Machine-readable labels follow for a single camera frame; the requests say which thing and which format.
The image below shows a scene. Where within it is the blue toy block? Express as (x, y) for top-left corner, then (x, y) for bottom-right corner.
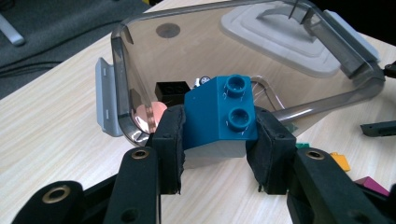
(181, 74), (260, 171)

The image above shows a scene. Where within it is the magenta toy block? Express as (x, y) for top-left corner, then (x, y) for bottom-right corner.
(354, 175), (390, 198)

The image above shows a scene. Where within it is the white box lid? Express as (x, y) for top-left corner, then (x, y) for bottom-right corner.
(219, 3), (342, 78)

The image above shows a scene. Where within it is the transparent grey storage box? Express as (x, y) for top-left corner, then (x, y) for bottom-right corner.
(94, 0), (387, 147)

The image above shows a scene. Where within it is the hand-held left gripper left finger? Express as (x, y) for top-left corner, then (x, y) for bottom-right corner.
(111, 105), (187, 224)

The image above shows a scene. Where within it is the black toy block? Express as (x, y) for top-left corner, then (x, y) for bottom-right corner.
(154, 81), (191, 107)

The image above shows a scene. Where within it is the yellow-orange toy block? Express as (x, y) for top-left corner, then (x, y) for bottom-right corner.
(329, 151), (352, 173)

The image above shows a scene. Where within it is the black table grommet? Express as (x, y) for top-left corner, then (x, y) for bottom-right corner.
(155, 22), (181, 39)

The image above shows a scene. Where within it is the salmon toy block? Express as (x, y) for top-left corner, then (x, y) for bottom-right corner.
(132, 101), (169, 133)

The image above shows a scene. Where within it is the grey metal stand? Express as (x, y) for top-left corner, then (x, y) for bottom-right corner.
(0, 12), (26, 47)

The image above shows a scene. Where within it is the white toy car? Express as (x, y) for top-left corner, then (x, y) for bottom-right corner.
(192, 75), (213, 90)

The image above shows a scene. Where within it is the black floor cable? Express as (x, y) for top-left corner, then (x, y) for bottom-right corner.
(0, 60), (60, 78)

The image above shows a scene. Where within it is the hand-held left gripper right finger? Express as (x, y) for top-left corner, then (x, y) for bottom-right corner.
(246, 105), (389, 224)

